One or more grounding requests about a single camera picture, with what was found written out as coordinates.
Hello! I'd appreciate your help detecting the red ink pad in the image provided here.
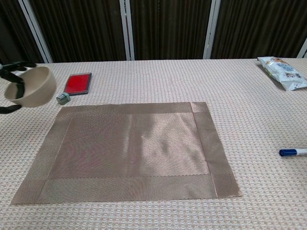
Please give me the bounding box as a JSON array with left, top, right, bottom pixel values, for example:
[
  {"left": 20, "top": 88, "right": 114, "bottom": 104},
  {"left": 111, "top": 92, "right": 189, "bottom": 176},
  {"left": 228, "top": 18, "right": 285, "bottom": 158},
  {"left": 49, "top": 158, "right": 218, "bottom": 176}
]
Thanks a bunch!
[{"left": 64, "top": 73, "right": 93, "bottom": 96}]

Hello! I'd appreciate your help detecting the light brown bowl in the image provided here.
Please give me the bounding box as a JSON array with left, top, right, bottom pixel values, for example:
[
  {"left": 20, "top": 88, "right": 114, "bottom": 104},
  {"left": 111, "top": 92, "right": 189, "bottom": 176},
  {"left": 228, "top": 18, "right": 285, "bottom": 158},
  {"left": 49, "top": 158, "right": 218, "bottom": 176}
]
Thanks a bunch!
[{"left": 4, "top": 66, "right": 58, "bottom": 108}]

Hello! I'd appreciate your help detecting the black pleated curtain panel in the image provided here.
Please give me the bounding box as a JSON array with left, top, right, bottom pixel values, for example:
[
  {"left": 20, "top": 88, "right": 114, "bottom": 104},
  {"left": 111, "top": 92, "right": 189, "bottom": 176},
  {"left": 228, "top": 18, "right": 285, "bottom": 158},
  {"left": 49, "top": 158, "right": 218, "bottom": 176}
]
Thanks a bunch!
[
  {"left": 129, "top": 0, "right": 213, "bottom": 60},
  {"left": 211, "top": 0, "right": 307, "bottom": 59},
  {"left": 28, "top": 0, "right": 127, "bottom": 63},
  {"left": 0, "top": 0, "right": 45, "bottom": 64}
]

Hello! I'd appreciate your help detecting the white snack bag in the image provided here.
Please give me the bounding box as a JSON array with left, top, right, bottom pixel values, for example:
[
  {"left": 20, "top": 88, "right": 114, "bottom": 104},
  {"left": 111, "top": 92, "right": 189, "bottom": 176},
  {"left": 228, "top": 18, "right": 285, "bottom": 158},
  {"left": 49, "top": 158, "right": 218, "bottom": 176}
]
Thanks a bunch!
[{"left": 257, "top": 56, "right": 307, "bottom": 92}]

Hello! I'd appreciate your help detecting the white partition frame post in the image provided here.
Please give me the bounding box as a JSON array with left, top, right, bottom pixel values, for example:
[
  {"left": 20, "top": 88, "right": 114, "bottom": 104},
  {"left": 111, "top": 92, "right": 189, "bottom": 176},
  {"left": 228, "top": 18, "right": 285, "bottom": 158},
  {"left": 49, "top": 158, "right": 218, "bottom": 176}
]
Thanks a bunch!
[
  {"left": 119, "top": 0, "right": 135, "bottom": 60},
  {"left": 296, "top": 38, "right": 307, "bottom": 59},
  {"left": 203, "top": 0, "right": 222, "bottom": 59},
  {"left": 18, "top": 0, "right": 53, "bottom": 63}
]

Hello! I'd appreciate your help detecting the brown woven placemat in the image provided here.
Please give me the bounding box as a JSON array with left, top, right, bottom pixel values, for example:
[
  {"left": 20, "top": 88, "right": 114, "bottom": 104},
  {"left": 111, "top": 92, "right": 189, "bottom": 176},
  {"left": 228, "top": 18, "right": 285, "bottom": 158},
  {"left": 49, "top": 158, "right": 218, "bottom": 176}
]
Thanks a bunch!
[{"left": 11, "top": 102, "right": 242, "bottom": 206}]

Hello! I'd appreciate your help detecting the small green stamp block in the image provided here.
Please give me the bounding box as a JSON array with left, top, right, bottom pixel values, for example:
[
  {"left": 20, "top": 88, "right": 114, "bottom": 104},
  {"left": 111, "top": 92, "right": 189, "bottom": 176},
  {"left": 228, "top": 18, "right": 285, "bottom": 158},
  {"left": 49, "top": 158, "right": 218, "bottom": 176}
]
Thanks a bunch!
[{"left": 56, "top": 92, "right": 71, "bottom": 105}]

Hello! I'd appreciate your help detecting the white marker blue cap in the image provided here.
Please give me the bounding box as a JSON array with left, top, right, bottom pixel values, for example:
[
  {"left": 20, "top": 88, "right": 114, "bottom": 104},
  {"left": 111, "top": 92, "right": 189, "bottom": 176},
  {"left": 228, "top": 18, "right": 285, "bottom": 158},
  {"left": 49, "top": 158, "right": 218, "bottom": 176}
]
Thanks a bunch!
[{"left": 279, "top": 148, "right": 307, "bottom": 158}]

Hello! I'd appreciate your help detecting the beige woven tablecloth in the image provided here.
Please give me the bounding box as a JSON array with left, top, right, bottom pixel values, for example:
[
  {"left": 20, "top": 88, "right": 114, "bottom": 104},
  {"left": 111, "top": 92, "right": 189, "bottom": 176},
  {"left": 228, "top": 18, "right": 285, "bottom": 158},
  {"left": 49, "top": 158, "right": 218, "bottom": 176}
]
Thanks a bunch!
[{"left": 0, "top": 58, "right": 307, "bottom": 230}]

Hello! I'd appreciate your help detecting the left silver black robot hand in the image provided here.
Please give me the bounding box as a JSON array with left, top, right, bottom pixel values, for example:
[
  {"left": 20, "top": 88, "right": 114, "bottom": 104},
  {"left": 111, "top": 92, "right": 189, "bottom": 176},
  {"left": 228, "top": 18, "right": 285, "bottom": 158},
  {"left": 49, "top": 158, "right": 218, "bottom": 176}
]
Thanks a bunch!
[{"left": 0, "top": 61, "right": 38, "bottom": 115}]

